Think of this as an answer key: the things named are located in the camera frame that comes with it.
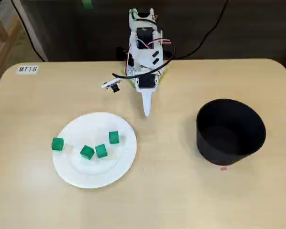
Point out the wooden furniture frame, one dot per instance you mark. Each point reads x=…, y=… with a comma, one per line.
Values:
x=1, y=47

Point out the black round pot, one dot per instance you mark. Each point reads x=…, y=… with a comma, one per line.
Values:
x=228, y=143

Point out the green cube block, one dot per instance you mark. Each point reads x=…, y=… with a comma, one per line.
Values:
x=101, y=150
x=114, y=137
x=58, y=144
x=87, y=152

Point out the white paper plate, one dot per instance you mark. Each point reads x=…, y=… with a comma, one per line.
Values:
x=97, y=174

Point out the grey metal pole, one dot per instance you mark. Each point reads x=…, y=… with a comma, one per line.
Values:
x=31, y=31

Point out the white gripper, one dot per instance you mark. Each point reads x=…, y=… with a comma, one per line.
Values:
x=146, y=83

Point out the white MT18 label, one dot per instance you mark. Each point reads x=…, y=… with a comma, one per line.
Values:
x=27, y=69

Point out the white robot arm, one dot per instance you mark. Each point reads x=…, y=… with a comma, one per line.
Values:
x=145, y=57

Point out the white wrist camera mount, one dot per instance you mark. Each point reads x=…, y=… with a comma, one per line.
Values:
x=110, y=83

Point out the green tape piece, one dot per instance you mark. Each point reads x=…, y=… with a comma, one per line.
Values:
x=87, y=3

